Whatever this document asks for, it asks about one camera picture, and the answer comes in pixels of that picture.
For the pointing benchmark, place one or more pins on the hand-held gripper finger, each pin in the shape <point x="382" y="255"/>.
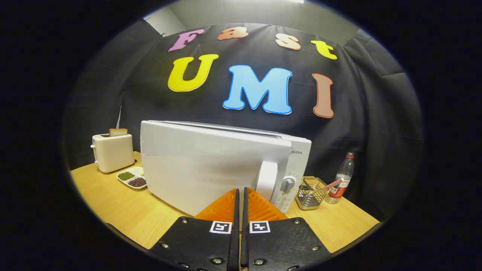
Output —
<point x="236" y="233"/>
<point x="244" y="233"/>

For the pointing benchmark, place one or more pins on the white microwave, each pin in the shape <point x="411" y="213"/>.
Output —
<point x="196" y="162"/>

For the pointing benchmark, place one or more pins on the red striped straw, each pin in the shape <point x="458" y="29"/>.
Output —
<point x="333" y="183"/>

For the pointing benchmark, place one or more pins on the clear plastic water bottle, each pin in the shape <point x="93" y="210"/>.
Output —
<point x="342" y="180"/>

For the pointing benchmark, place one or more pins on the white divided bean dish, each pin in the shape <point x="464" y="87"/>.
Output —
<point x="131" y="180"/>

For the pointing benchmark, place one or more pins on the cream toaster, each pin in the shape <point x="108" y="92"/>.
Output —
<point x="113" y="154"/>

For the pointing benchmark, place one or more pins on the toast slice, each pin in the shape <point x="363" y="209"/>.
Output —
<point x="118" y="132"/>

